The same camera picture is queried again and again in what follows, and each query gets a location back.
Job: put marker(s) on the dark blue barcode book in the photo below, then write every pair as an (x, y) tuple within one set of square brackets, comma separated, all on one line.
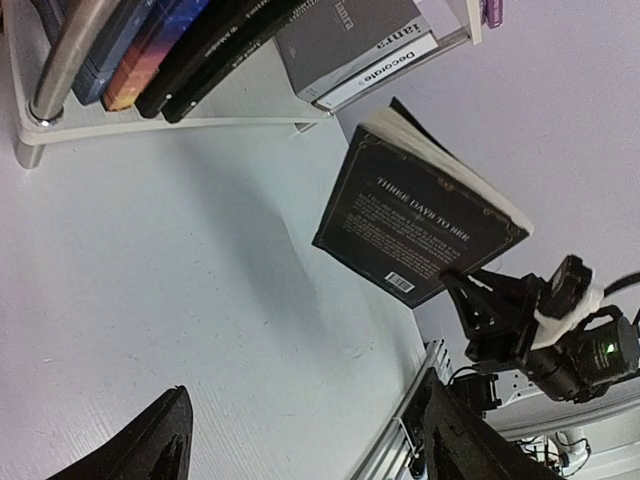
[(110, 46)]

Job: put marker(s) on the grey ianra book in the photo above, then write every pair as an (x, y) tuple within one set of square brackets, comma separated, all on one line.
[(335, 40)]

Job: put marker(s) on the dark Days book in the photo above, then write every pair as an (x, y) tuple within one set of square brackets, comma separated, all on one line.
[(404, 209)]

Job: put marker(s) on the Decorate Furniture large book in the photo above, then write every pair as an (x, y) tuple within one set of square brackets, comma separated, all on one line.
[(377, 72)]

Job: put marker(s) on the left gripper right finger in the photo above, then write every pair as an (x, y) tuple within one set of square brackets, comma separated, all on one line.
[(458, 444)]

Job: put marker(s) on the aluminium front rail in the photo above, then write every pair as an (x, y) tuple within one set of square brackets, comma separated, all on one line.
[(396, 451)]

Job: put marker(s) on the white two-tier shelf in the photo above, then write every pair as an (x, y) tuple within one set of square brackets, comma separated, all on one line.
[(48, 41)]

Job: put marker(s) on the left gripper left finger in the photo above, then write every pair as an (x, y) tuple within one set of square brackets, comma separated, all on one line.
[(156, 444)]

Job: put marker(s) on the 117-Storey Treehouse book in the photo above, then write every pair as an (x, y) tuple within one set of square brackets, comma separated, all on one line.
[(492, 13)]

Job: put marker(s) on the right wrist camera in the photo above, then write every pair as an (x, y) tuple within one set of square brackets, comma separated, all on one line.
[(567, 299)]

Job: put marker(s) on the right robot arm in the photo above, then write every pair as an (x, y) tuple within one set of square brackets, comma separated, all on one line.
[(601, 352)]

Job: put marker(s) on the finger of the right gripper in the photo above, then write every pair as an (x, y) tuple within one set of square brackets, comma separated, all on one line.
[(504, 285), (476, 305)]

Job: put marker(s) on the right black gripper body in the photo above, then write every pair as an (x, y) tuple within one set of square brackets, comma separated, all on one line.
[(510, 348)]

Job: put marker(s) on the black gold-circle book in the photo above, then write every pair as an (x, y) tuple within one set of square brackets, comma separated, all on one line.
[(215, 28)]

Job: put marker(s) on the blue orange paperback book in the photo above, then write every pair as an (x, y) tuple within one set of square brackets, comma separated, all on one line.
[(166, 23)]

